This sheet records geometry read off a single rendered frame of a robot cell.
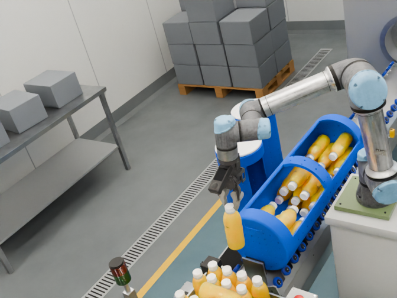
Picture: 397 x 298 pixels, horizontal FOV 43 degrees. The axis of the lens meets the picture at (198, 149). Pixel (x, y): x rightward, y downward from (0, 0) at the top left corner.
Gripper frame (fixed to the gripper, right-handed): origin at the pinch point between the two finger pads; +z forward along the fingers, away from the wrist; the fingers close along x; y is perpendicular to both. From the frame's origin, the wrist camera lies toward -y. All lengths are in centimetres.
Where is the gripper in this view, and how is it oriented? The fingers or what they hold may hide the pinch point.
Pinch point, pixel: (230, 207)
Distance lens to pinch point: 189.1
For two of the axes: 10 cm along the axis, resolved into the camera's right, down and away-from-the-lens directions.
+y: 5.5, -4.4, 7.1
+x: -8.3, -1.7, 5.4
